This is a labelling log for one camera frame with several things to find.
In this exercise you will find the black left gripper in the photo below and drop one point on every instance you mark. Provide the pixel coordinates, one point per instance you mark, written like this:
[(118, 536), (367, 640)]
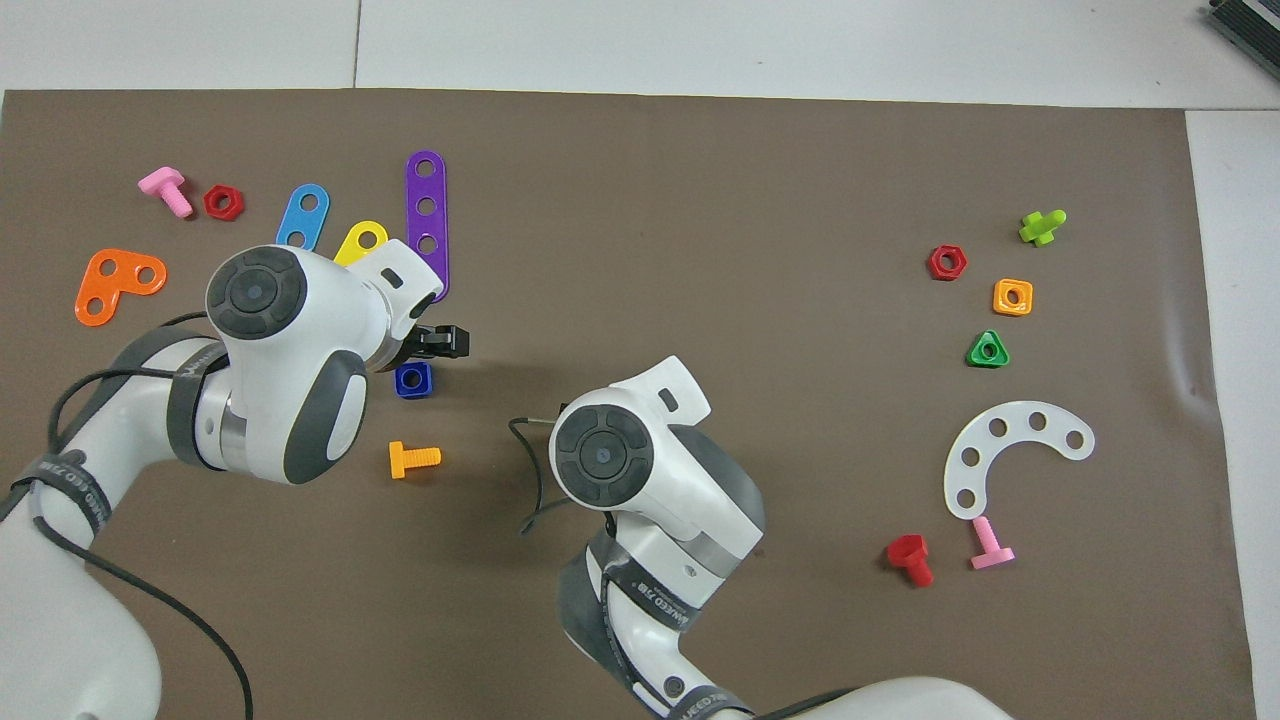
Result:
[(445, 342)]

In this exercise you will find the blue square nut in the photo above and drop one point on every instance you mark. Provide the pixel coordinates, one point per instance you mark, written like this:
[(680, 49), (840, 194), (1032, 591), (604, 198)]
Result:
[(400, 390)]

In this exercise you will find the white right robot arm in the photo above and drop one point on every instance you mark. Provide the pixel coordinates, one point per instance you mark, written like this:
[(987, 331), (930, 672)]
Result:
[(650, 490)]

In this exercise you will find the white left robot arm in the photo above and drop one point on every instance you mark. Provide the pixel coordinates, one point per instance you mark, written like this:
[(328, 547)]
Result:
[(280, 400)]

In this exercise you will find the orange plastic screw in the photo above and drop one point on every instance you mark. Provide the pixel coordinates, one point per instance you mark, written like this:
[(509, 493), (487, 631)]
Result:
[(400, 460)]

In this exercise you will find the red hexagon nut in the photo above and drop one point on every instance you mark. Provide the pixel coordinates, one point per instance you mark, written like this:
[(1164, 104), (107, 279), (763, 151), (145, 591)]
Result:
[(933, 265), (210, 202)]

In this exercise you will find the pink plastic screw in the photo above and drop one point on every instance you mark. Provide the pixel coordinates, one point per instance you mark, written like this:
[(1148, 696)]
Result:
[(990, 550), (160, 182)]

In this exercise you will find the red plastic screw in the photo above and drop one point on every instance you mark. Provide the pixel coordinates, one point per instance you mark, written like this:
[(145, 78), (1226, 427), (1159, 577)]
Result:
[(908, 552)]

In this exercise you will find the green triangle nut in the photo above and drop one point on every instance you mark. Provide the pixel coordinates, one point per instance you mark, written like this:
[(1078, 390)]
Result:
[(975, 360)]

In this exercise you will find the orange square nut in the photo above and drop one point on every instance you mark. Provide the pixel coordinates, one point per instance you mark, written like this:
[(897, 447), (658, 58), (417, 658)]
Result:
[(1000, 305)]

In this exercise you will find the lime green cross-head screw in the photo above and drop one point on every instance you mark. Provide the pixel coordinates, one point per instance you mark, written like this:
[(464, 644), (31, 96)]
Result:
[(1040, 230)]

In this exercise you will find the yellow three-hole strip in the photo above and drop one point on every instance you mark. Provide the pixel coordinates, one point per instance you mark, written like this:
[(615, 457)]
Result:
[(350, 252)]

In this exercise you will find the purple four-hole strip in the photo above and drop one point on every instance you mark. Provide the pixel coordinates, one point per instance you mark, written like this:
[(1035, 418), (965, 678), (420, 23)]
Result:
[(427, 190)]

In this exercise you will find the blue two-hole strip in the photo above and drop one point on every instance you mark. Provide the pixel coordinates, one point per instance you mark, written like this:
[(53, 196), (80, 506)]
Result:
[(305, 220)]

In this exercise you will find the orange three-hole angle plate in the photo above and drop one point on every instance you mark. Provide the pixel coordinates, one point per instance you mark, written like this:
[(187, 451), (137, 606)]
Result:
[(120, 285)]

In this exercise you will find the brown table mat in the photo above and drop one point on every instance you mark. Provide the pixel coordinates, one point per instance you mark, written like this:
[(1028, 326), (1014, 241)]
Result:
[(800, 200)]

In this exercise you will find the white curved five-hole plate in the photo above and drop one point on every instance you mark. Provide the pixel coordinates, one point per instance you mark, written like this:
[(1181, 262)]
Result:
[(1017, 420)]

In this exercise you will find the black ribbed device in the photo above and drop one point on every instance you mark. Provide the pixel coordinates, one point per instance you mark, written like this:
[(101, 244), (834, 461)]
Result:
[(1250, 25)]

